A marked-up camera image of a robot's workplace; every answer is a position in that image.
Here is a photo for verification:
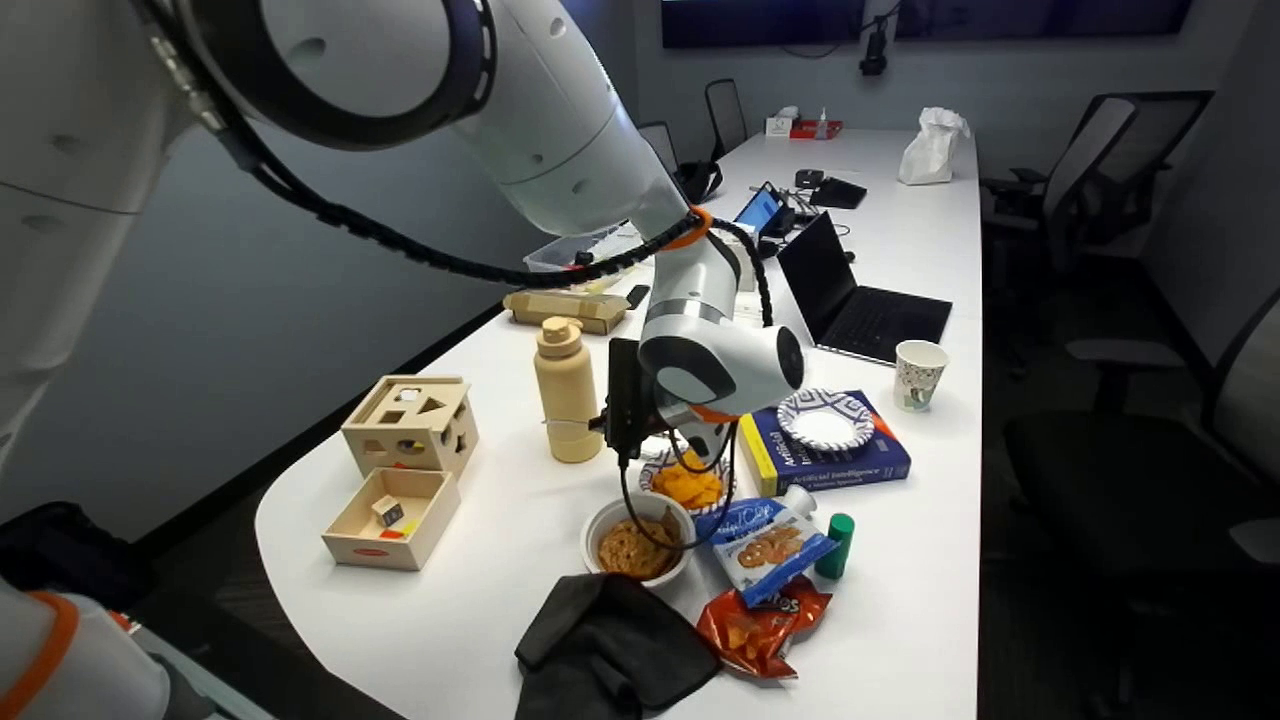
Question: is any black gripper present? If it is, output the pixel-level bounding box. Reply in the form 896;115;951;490
653;409;737;495

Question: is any patterned paper bowl with chips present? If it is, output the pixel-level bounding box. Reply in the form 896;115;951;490
641;445;740;521

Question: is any white bowl of pretzels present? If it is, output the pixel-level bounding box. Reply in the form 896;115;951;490
577;490;700;593

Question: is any blue snack bag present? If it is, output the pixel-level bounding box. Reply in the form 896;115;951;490
692;485;836;614

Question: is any beige water bottle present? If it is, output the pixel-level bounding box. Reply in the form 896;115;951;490
534;314;610;467

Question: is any small green bottle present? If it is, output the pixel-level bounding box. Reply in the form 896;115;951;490
812;509;859;585

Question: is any orange snack bag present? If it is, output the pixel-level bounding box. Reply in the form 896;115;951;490
692;572;836;686

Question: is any black cloth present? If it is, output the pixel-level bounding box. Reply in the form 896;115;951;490
511;572;724;720

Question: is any open black laptop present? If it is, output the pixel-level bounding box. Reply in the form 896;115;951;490
775;212;958;369

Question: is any clear plastic storage bin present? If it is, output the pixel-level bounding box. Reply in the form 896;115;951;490
522;230;644;281

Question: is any paper coffee cup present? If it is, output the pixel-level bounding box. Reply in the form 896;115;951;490
891;336;951;413

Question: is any tablet with blue screen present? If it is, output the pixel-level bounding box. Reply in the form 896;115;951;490
732;179;793;241

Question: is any wooden shape sorter cube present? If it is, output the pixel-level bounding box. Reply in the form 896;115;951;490
342;373;485;479

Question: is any black pouch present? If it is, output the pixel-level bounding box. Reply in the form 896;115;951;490
673;158;727;208

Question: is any black flat case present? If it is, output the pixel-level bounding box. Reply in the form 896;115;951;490
812;174;871;212

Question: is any open wooden box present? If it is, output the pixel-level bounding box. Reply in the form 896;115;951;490
320;463;464;578

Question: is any black office chair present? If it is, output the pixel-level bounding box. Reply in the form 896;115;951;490
981;90;1215;274
700;75;752;161

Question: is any black webcam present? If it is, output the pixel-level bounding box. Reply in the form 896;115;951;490
858;0;902;81

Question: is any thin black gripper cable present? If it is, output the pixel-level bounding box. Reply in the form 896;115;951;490
611;398;746;552

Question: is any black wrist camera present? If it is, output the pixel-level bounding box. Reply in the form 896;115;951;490
594;336;666;467

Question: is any black corrugated cable conduit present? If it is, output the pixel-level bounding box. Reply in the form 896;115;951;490
133;0;782;331

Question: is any black wall monitor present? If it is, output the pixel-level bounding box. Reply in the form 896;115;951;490
891;0;1196;41
660;0;871;53

